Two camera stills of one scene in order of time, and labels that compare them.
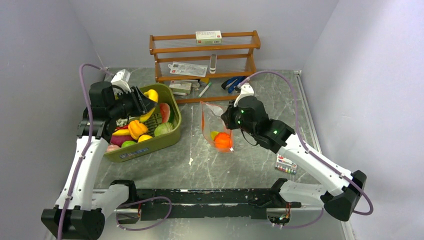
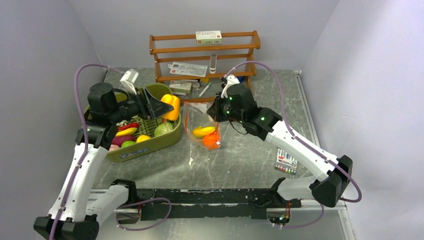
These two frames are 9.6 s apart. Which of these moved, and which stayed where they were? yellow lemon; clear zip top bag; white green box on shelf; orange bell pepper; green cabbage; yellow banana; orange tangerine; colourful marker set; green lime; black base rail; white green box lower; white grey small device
Moved: clear zip top bag; orange bell pepper; yellow banana; orange tangerine
Stayed: black base rail; white green box on shelf; white grey small device; colourful marker set; white green box lower; yellow lemon; green cabbage; green lime
